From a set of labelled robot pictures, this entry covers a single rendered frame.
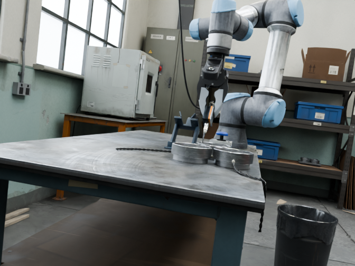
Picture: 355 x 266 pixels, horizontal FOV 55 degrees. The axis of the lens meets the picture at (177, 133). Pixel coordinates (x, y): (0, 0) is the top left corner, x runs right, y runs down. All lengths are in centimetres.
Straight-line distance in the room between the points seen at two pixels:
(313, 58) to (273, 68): 313
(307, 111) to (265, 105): 313
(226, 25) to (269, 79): 41
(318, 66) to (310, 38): 69
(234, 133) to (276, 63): 33
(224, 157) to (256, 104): 58
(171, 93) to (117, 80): 171
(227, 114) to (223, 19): 49
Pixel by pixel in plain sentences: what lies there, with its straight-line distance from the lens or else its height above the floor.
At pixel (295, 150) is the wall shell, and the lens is 500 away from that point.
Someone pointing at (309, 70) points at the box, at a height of 161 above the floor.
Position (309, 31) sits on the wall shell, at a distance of 515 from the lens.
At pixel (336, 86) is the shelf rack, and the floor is 143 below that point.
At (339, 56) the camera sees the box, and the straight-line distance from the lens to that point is 459.
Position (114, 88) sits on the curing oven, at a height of 105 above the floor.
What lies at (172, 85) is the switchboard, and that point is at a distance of 485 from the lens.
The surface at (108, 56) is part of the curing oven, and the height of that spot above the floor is 134.
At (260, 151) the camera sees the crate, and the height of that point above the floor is 55.
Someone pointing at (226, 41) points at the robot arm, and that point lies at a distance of 109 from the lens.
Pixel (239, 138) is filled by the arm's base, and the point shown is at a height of 84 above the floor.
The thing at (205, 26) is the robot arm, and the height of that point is 123.
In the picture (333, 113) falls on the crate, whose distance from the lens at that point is 456.
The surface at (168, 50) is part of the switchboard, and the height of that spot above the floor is 174.
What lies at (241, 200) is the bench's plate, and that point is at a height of 80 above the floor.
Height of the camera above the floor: 93
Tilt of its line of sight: 4 degrees down
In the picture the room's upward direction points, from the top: 7 degrees clockwise
